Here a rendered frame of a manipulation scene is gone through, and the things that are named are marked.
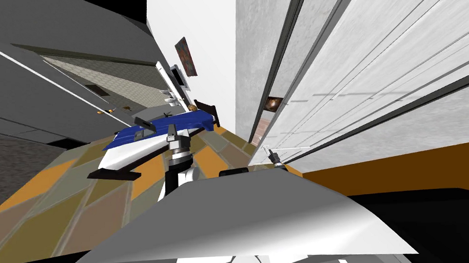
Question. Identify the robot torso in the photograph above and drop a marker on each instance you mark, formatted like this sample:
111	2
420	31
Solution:
241	221

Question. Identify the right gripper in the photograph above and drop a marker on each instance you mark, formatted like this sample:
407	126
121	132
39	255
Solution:
273	156

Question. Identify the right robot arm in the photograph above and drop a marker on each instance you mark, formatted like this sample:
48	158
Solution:
281	165

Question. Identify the grey framed window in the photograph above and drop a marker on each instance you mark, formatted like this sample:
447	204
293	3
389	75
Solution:
179	77

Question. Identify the red patterned wall picture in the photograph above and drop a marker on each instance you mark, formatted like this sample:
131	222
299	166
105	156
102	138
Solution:
186	57

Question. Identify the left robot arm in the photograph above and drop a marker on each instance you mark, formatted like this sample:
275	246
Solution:
178	176

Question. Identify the white panelled door leaf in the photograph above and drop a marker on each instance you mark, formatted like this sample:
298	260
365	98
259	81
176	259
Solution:
372	64

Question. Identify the white narrow door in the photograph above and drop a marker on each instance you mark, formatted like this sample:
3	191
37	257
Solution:
172	87

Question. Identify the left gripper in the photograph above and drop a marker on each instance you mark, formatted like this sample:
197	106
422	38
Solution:
179	142

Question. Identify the blue and white bed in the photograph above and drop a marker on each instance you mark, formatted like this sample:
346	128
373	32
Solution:
141	150

